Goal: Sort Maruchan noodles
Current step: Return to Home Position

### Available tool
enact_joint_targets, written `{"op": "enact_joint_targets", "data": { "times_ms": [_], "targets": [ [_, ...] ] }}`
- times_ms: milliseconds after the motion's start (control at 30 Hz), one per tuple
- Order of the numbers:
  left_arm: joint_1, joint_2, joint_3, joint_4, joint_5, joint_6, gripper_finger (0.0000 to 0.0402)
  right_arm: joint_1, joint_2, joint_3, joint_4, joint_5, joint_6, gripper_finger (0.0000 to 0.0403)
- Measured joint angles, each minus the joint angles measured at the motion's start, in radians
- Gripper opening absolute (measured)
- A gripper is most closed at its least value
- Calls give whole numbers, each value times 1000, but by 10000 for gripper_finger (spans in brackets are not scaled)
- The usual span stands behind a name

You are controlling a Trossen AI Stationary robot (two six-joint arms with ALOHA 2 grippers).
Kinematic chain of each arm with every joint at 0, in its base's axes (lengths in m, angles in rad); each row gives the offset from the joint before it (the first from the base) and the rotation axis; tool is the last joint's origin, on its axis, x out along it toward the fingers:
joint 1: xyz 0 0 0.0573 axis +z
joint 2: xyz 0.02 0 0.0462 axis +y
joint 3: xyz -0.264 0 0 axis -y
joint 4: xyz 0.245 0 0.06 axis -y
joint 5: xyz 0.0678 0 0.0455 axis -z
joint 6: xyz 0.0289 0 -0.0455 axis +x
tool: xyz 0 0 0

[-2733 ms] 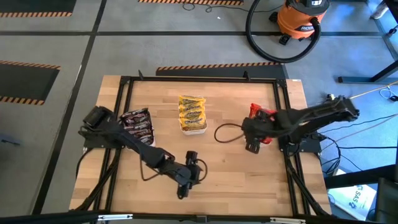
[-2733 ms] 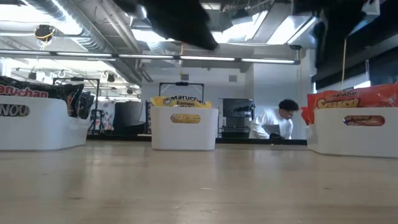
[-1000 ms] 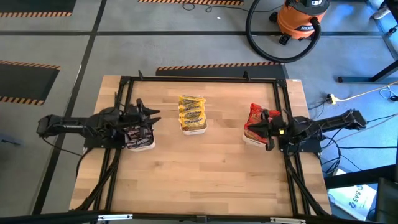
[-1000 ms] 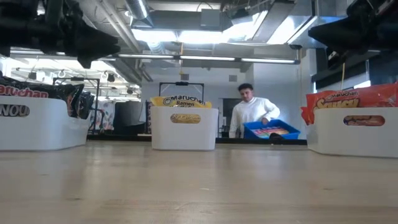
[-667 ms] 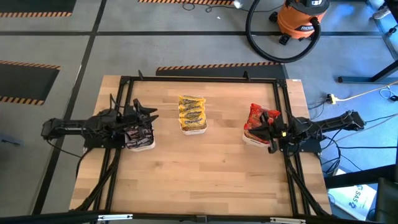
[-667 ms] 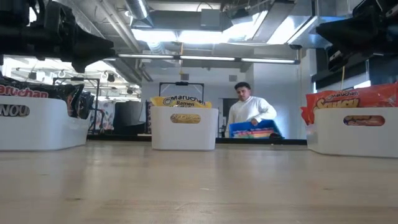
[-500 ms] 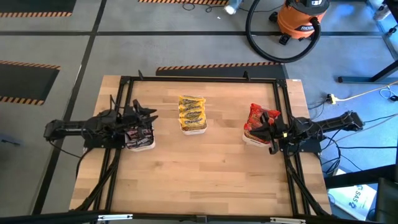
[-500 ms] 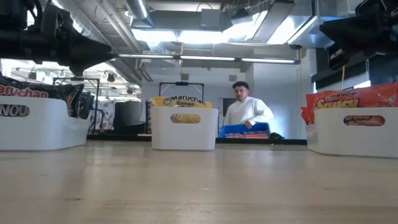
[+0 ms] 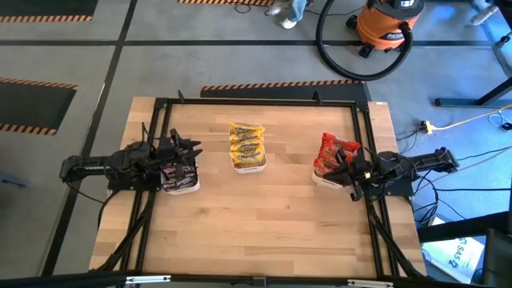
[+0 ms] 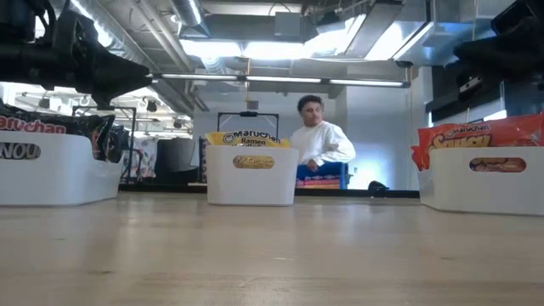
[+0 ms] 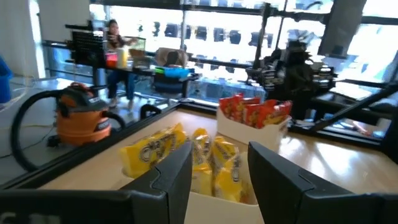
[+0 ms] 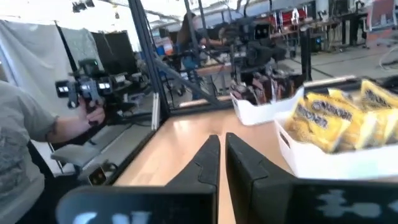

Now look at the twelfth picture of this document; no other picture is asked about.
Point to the silver aluminium bracket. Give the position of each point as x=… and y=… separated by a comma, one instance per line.
x=155, y=112

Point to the black screen panel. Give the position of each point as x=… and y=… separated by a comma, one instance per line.
x=116, y=53

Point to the white fabric curtain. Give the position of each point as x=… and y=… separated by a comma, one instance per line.
x=34, y=62

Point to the white plastic bin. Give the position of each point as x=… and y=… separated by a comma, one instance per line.
x=326, y=165
x=258, y=113

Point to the cluttered wooden workbench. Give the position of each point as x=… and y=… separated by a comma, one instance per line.
x=311, y=28

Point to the black white-rimmed square tube end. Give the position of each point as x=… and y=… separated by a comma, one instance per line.
x=97, y=176

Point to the person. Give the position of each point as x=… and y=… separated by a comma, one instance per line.
x=18, y=149
x=189, y=40

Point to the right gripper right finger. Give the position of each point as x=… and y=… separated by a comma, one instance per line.
x=248, y=180

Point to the person's forearm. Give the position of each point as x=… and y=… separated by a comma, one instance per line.
x=65, y=130

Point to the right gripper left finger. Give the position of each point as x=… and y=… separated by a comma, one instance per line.
x=202, y=168

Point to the grey padded stool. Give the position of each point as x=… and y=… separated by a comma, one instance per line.
x=74, y=154

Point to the person's hand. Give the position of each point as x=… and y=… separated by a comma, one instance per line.
x=93, y=113

